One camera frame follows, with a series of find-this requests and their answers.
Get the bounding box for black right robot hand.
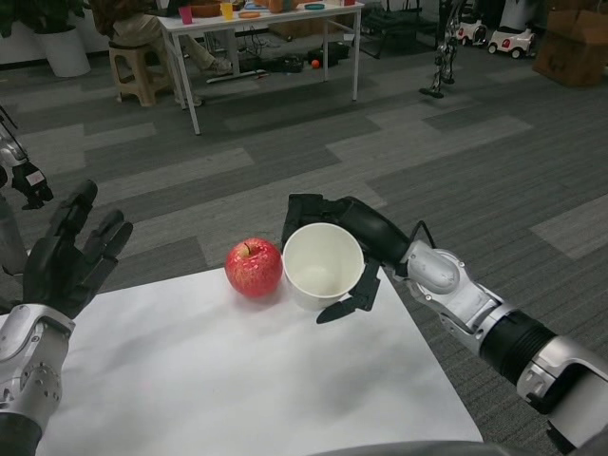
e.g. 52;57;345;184
280;192;410;326

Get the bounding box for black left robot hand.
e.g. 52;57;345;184
21;179;134;320

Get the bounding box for white paper cup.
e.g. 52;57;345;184
282;222;366;313

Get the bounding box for neighbouring robot arm with gripper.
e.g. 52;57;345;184
0;104;55;211

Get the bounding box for red apple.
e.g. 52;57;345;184
224;237;285;299

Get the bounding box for black bag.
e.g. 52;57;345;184
307;41;353;70

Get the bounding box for standing humanoid robot legs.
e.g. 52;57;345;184
418;0;470;100

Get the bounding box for black equipment on floor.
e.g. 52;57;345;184
236;53;305;76

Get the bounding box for black folding cot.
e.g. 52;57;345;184
362;3;442;61

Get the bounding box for beige plastic stool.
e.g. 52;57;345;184
108;41;175;107

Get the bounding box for white round planter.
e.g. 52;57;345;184
35;26;92;79

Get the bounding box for white toy car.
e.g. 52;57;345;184
486;27;538;61
454;18;490;48

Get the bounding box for silver robot chest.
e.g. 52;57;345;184
303;437;608;456

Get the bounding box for white metal-legged table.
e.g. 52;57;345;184
159;1;366;137

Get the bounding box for green potted plant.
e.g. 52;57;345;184
0;0;94;39

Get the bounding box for orange basket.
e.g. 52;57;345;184
189;0;223;18

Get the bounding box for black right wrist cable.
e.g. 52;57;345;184
408;220;436;249

